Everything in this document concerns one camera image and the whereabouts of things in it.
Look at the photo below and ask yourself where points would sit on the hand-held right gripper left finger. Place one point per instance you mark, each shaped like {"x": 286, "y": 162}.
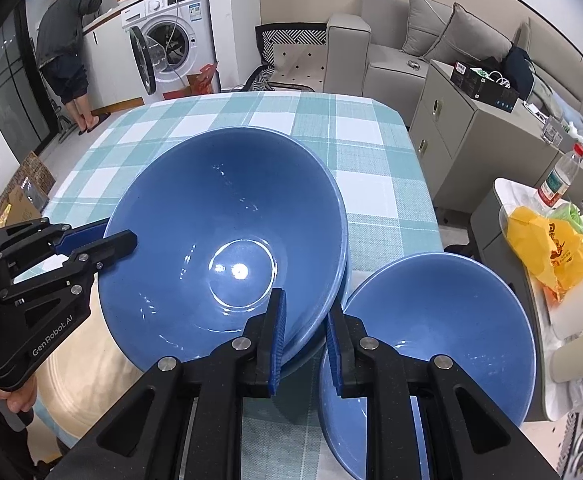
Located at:
{"x": 277, "y": 345}

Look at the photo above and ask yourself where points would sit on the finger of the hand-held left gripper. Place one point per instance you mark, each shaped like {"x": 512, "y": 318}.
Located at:
{"x": 84, "y": 237}
{"x": 111, "y": 250}

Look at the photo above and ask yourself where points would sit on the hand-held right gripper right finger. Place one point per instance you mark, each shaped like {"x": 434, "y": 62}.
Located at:
{"x": 335, "y": 350}

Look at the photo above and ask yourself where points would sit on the cream plate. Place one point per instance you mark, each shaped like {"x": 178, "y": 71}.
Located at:
{"x": 86, "y": 390}

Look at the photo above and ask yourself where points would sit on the person's left forearm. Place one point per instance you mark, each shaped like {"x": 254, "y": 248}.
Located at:
{"x": 16, "y": 452}

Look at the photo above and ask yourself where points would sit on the person's left hand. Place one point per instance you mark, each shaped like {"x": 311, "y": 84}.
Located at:
{"x": 24, "y": 395}

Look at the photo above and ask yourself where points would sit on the brown cardboard box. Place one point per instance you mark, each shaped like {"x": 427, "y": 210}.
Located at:
{"x": 16, "y": 207}

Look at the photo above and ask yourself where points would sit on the white kitchen counter cabinet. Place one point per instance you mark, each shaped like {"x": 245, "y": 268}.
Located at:
{"x": 106, "y": 60}

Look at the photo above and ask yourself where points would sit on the red cardboard box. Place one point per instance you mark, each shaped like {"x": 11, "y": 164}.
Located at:
{"x": 196, "y": 82}

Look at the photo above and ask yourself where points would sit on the grey side table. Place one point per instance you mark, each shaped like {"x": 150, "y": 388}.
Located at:
{"x": 489, "y": 220}

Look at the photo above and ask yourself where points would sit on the yellow plastic bag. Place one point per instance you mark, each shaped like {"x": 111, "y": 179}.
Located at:
{"x": 551, "y": 245}

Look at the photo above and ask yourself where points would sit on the beige tumbler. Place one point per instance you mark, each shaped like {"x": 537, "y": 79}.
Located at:
{"x": 576, "y": 357}

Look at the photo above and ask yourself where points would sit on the white washing machine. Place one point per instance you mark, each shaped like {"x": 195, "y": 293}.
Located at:
{"x": 191, "y": 10}

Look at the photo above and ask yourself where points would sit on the grey cabinet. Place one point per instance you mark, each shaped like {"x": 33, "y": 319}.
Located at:
{"x": 451, "y": 125}

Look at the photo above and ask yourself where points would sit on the cream dotted seat cushion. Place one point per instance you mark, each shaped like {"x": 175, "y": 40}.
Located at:
{"x": 299, "y": 62}

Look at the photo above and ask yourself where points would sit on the green plastic bag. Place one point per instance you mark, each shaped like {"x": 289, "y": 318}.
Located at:
{"x": 569, "y": 215}

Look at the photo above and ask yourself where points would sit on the black patterned chair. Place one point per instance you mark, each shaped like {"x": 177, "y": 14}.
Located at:
{"x": 291, "y": 35}

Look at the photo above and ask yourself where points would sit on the plastic bottle with red cap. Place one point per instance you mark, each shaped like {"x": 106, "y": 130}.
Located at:
{"x": 559, "y": 180}

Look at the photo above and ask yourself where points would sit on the grey sofa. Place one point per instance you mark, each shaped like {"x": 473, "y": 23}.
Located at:
{"x": 346, "y": 60}

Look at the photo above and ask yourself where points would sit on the black cardboard box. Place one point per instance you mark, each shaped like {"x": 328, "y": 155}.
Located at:
{"x": 464, "y": 77}
{"x": 496, "y": 97}

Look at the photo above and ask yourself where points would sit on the dark cloth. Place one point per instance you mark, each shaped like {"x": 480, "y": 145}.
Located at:
{"x": 519, "y": 72}

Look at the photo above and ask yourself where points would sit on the grey pillow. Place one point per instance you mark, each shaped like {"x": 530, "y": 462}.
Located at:
{"x": 424, "y": 20}
{"x": 471, "y": 40}

